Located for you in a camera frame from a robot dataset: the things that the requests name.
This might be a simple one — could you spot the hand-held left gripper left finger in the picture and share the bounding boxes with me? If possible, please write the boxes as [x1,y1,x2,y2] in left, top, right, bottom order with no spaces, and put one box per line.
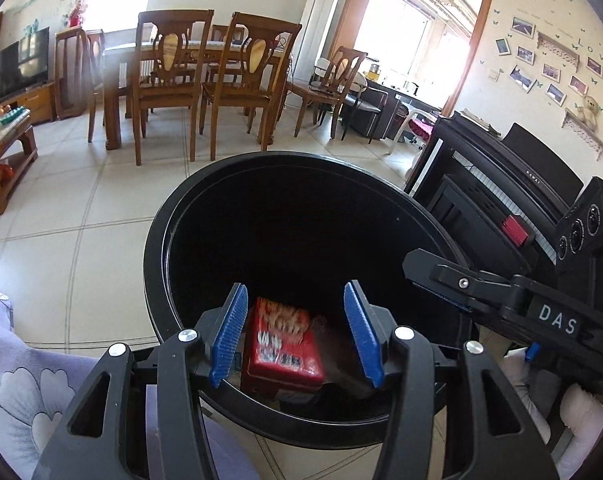
[31,282,249,480]

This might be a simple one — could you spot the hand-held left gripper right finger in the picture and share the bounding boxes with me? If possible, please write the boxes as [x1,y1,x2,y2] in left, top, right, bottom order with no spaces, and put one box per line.
[343,280,557,480]

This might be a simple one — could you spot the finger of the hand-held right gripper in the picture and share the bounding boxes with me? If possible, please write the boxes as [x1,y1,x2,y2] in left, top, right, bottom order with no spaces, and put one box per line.
[402,249,522,315]

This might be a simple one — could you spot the red drink carton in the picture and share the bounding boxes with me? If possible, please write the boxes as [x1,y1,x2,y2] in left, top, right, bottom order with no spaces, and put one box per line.
[241,296,327,396]

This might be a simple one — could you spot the black round trash bin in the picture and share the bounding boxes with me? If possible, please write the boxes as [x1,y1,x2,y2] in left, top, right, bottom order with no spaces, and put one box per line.
[142,151,475,446]

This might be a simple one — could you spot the person's right hand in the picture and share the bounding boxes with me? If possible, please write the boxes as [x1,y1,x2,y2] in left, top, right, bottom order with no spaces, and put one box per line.
[499,347,603,478]

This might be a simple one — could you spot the small red box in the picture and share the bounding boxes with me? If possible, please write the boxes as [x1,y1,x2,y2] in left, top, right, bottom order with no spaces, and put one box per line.
[501,215,528,247]

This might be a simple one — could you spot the black digital piano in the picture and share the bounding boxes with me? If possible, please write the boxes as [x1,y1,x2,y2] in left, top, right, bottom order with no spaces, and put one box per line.
[404,110,585,281]

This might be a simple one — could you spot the white plastic chair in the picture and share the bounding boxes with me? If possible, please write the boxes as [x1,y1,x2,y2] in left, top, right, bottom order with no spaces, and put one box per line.
[389,105,439,156]

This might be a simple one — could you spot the black leather chair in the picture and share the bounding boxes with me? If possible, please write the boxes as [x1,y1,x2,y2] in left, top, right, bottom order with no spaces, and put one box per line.
[341,82,407,141]

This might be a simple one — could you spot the purple floral tablecloth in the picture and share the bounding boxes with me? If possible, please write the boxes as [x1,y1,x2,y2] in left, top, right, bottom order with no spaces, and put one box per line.
[0,282,259,480]

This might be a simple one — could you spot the beige teddy bear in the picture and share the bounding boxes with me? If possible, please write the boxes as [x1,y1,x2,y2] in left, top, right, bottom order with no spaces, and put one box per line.
[576,94,602,128]

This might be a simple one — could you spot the wooden dining table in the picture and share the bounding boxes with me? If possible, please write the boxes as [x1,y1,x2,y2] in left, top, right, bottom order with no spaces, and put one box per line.
[102,40,292,151]

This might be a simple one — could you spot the white floor air conditioner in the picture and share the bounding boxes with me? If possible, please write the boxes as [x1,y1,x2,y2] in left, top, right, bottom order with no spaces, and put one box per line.
[295,0,341,96]

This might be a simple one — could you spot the wooden marble-top coffee table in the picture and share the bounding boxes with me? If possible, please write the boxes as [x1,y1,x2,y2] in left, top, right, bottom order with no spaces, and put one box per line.
[0,102,39,218]

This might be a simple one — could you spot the wooden television stand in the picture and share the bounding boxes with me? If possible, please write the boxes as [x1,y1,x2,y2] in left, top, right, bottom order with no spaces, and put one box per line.
[0,82,57,126]

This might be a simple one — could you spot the tall wooden plant stand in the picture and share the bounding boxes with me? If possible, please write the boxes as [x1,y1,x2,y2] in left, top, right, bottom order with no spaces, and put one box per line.
[54,26,89,121]

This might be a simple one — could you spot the green tray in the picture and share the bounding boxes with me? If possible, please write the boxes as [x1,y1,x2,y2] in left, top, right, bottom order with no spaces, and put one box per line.
[0,106,29,126]

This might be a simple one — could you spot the flat screen television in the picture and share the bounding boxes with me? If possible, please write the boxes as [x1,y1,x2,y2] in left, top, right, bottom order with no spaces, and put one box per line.
[0,26,51,106]

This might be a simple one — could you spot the red vase with flowers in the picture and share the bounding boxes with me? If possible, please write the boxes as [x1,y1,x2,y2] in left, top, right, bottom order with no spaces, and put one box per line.
[67,0,88,28]

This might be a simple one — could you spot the white wall shelf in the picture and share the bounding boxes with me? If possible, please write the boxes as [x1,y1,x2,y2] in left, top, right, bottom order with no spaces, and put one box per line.
[561,110,603,158]
[536,31,579,72]

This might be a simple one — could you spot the group of wall photos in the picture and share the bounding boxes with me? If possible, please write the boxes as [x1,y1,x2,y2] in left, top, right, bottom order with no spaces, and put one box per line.
[495,16,603,148]

